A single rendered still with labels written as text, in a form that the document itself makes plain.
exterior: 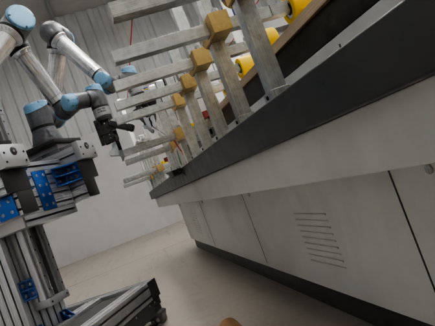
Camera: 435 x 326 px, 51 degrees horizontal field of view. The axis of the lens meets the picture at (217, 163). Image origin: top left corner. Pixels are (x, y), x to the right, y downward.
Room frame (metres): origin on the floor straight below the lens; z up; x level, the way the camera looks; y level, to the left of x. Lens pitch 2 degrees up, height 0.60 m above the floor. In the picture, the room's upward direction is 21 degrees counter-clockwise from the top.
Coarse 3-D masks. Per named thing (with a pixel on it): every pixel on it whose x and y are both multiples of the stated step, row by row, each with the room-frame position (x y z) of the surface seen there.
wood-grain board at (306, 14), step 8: (312, 0) 1.03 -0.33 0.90; (320, 0) 1.00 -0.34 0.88; (328, 0) 0.98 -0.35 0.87; (304, 8) 1.07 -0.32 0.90; (312, 8) 1.04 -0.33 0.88; (320, 8) 1.02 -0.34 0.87; (304, 16) 1.08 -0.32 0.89; (312, 16) 1.06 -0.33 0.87; (296, 24) 1.13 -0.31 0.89; (304, 24) 1.10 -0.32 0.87; (288, 32) 1.19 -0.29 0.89; (296, 32) 1.15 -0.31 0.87; (280, 40) 1.24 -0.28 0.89; (288, 40) 1.20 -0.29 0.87; (280, 48) 1.26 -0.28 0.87; (248, 72) 1.55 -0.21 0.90; (256, 72) 1.48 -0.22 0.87; (240, 80) 1.65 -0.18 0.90; (248, 80) 1.58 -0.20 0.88; (224, 104) 1.94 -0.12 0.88
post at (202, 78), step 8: (176, 8) 1.39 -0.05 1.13; (176, 16) 1.39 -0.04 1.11; (184, 16) 1.39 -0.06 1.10; (176, 24) 1.40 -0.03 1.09; (184, 24) 1.39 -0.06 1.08; (184, 48) 1.40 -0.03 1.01; (192, 48) 1.39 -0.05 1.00; (200, 72) 1.39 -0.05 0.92; (200, 80) 1.39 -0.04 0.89; (208, 80) 1.39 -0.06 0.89; (200, 88) 1.40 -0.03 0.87; (208, 88) 1.39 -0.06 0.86; (208, 96) 1.39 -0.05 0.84; (208, 104) 1.39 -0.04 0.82; (216, 104) 1.39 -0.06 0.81; (208, 112) 1.41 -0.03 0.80; (216, 112) 1.39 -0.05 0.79; (216, 120) 1.39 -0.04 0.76; (224, 120) 1.39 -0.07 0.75; (216, 128) 1.39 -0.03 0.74; (224, 128) 1.39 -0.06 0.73
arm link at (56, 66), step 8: (72, 40) 2.39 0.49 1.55; (48, 48) 2.32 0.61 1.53; (56, 56) 2.33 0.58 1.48; (64, 56) 2.36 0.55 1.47; (48, 64) 2.35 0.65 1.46; (56, 64) 2.33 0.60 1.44; (64, 64) 2.37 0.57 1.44; (48, 72) 2.34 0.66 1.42; (56, 72) 2.34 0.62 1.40; (64, 72) 2.38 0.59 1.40; (56, 80) 2.34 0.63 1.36; (48, 104) 2.33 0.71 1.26; (56, 120) 2.33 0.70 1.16; (56, 128) 2.40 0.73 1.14
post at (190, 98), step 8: (176, 56) 1.63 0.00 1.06; (184, 96) 1.64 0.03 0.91; (192, 96) 1.63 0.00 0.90; (192, 104) 1.63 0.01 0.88; (192, 112) 1.63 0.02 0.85; (200, 112) 1.64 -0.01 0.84; (200, 120) 1.63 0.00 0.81; (200, 128) 1.63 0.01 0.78; (200, 136) 1.64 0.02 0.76; (208, 136) 1.63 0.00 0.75
